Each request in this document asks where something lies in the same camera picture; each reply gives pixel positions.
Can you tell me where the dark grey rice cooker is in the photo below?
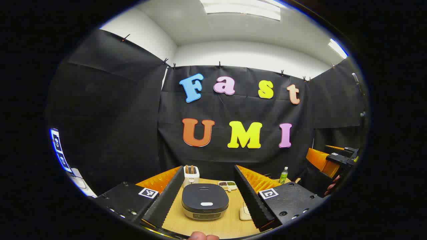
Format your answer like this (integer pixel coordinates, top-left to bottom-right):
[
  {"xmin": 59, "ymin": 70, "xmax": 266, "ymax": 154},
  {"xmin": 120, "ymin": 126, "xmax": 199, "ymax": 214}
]
[{"xmin": 182, "ymin": 183, "xmax": 230, "ymax": 220}]

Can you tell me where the ceiling light panel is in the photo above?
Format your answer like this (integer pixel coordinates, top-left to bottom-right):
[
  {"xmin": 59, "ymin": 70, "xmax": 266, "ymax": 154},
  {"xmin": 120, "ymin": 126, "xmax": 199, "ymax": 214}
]
[
  {"xmin": 200, "ymin": 0, "xmax": 282, "ymax": 21},
  {"xmin": 329, "ymin": 38, "xmax": 348, "ymax": 59}
]

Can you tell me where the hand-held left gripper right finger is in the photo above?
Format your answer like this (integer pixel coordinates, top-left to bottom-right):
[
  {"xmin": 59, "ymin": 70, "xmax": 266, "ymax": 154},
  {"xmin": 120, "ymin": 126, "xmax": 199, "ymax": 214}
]
[{"xmin": 235, "ymin": 165, "xmax": 326, "ymax": 232}]

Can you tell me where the white slotted box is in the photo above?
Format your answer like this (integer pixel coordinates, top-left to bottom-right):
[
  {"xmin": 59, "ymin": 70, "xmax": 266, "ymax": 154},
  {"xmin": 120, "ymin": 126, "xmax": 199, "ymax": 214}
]
[{"xmin": 183, "ymin": 165, "xmax": 200, "ymax": 187}]

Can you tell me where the black backdrop cloth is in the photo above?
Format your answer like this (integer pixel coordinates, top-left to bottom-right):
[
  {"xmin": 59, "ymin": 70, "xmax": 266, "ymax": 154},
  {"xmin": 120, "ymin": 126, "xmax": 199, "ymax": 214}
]
[{"xmin": 47, "ymin": 29, "xmax": 367, "ymax": 197}]

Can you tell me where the white device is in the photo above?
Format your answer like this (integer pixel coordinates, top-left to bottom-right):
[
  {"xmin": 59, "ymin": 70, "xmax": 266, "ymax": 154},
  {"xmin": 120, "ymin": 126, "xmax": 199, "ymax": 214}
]
[{"xmin": 68, "ymin": 168, "xmax": 97, "ymax": 198}]

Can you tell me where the beige rice tray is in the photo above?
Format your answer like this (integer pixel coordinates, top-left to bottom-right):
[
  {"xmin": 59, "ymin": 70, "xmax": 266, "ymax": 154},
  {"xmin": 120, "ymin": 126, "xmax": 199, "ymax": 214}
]
[{"xmin": 239, "ymin": 202, "xmax": 253, "ymax": 221}]

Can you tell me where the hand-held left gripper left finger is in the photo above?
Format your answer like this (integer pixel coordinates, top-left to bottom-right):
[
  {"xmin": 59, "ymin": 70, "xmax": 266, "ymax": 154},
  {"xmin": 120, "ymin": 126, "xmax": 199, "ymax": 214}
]
[{"xmin": 97, "ymin": 166, "xmax": 185, "ymax": 230}]

